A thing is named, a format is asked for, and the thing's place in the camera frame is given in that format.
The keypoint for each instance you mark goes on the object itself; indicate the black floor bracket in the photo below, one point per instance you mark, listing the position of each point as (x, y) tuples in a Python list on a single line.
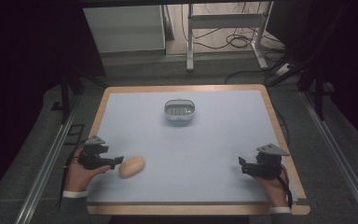
[(74, 133)]

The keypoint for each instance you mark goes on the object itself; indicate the wooden table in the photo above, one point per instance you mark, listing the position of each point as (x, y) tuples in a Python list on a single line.
[(180, 209)]

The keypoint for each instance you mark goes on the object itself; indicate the person's right hand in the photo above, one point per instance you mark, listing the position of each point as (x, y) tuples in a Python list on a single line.
[(273, 191)]

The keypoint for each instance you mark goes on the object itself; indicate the dark curtain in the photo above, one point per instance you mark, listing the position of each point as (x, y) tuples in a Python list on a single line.
[(345, 56), (21, 62)]

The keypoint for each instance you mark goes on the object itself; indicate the white power strip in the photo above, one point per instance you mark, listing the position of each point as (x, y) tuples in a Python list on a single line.
[(283, 69)]

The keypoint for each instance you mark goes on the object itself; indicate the person's left hand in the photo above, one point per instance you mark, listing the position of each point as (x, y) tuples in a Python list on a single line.
[(79, 177)]

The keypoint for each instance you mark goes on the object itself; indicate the tan bread roll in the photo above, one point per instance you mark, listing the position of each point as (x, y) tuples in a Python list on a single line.
[(132, 167)]

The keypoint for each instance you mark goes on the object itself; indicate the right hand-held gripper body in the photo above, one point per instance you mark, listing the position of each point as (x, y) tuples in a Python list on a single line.
[(268, 163)]

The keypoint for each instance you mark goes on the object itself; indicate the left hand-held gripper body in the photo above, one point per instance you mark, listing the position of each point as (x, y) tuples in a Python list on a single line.
[(90, 157)]

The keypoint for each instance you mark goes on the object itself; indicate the white table mat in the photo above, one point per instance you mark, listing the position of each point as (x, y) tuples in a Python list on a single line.
[(192, 149)]

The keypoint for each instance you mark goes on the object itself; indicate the black metal stand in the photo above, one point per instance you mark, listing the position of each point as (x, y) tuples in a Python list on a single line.
[(66, 93), (318, 93)]

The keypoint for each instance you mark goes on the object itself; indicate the white metal desk frame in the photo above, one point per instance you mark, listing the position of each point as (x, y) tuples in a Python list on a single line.
[(227, 21)]

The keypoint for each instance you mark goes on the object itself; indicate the metal floor rail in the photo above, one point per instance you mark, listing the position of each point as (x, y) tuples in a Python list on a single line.
[(338, 155), (48, 161)]

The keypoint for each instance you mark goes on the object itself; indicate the white cabinet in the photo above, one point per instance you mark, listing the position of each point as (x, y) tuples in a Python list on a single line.
[(124, 28)]

